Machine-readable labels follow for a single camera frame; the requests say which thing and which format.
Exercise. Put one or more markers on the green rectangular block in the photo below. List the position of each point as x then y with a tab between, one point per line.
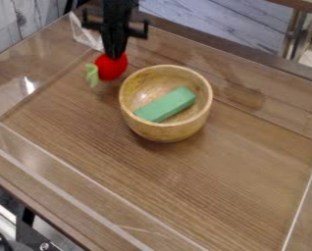
167	105

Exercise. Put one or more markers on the red felt fruit green leaf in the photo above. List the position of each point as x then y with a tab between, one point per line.
104	69

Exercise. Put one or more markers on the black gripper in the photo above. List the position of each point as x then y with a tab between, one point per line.
116	12

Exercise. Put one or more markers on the metal table leg background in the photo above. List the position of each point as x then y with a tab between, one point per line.
297	36

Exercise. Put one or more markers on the black table leg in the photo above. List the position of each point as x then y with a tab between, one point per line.
24	230

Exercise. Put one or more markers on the wooden bowl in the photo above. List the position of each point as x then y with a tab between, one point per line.
147	84

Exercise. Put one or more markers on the clear acrylic corner bracket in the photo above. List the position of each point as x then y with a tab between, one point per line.
83	35

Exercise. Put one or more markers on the clear acrylic tray wall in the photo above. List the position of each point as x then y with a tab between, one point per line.
100	220

